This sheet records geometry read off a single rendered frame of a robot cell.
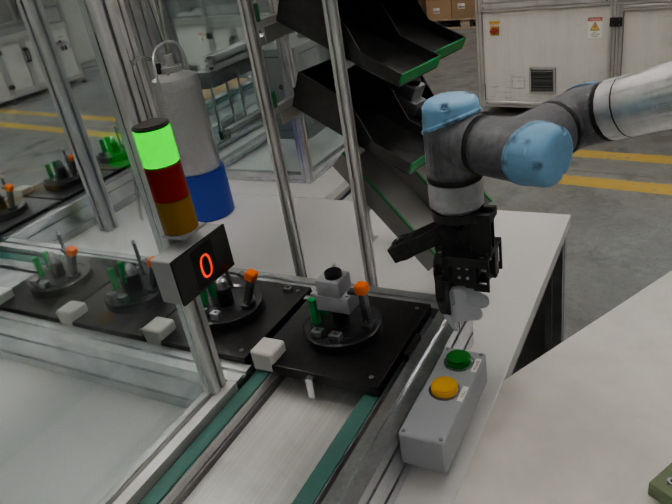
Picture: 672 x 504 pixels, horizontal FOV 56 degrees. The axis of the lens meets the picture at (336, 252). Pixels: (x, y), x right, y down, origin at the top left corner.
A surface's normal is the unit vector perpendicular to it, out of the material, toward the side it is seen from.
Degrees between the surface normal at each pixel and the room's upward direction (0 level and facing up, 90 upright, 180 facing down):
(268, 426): 0
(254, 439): 0
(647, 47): 90
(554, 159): 90
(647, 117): 109
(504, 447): 0
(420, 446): 90
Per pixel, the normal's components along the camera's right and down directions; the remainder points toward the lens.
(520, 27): -0.58, 0.46
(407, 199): 0.44, -0.49
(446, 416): -0.15, -0.88
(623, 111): -0.78, 0.33
